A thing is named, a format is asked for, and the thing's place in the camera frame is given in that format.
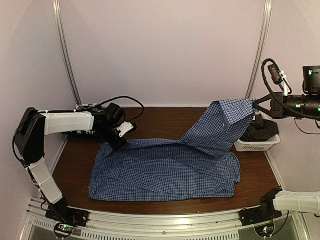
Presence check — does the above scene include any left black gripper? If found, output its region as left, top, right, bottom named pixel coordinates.
left=97, top=125, right=127, bottom=151

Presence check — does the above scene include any white plastic laundry basket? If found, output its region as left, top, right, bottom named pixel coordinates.
left=234, top=134, right=281, bottom=152

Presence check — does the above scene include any blue checked long sleeve shirt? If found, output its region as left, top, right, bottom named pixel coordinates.
left=88, top=99, right=256, bottom=202

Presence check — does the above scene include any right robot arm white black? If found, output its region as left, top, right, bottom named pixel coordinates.
left=253, top=63, right=320, bottom=221

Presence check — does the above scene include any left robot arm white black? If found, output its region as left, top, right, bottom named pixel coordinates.
left=12, top=103, right=135, bottom=222

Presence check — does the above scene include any black garment in basket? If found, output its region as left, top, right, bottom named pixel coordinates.
left=239, top=112, right=280, bottom=142

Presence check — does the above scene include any left circuit board with leds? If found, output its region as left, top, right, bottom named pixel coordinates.
left=53, top=222, right=75, bottom=238

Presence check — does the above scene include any circuit board with leds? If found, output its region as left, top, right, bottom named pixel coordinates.
left=53, top=222, right=75, bottom=238
left=254, top=223, right=275, bottom=238

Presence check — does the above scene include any right circuit board with leds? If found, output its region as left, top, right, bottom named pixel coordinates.
left=254, top=223, right=275, bottom=238

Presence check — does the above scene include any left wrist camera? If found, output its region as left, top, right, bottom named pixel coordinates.
left=116, top=121, right=137, bottom=138

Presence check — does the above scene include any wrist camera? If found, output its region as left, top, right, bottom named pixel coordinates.
left=116, top=121, right=137, bottom=138
left=267, top=64, right=282, bottom=85

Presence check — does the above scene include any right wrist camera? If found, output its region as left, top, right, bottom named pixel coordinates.
left=267, top=64, right=282, bottom=85

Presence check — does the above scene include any right black camera cable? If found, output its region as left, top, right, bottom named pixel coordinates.
left=260, top=58, right=320, bottom=136

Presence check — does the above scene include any black camera cable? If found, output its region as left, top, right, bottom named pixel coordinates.
left=260, top=58, right=320, bottom=136
left=74, top=96, right=145, bottom=125

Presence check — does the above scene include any left black camera cable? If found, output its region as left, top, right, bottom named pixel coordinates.
left=74, top=96, right=145, bottom=125

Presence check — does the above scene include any right aluminium frame post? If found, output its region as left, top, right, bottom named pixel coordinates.
left=245, top=0, right=273, bottom=99

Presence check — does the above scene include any aluminium frame post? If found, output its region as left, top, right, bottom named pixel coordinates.
left=52, top=0, right=82, bottom=105
left=245, top=0, right=273, bottom=99

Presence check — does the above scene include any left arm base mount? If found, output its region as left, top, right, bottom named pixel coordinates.
left=45, top=206, right=89, bottom=227

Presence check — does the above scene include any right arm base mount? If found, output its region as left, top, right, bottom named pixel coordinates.
left=238, top=207, right=283, bottom=227

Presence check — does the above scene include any front aluminium rail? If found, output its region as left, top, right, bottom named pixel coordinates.
left=18, top=198, right=311, bottom=240

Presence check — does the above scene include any left aluminium frame post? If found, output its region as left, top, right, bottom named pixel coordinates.
left=52, top=0, right=82, bottom=105

